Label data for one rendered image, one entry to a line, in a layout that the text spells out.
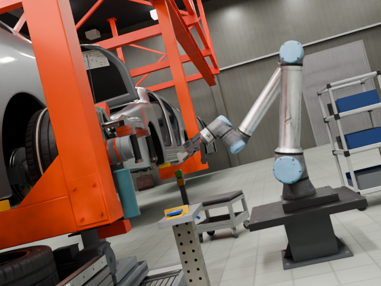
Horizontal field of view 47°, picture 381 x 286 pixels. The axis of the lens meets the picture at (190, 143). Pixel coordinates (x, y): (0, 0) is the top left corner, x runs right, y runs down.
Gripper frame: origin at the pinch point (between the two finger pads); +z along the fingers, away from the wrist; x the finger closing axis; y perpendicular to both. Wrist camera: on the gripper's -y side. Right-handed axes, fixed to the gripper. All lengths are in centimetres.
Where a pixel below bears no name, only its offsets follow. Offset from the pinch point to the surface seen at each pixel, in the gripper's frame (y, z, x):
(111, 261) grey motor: -16, 53, 32
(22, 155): 62, 66, 0
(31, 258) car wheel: 5, 55, 92
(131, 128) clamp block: 28.9, 5.1, 25.2
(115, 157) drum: 24.6, 23.3, 10.2
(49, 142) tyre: 48, 40, 33
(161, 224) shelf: -17.8, 21.0, 39.7
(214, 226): -53, 19, -111
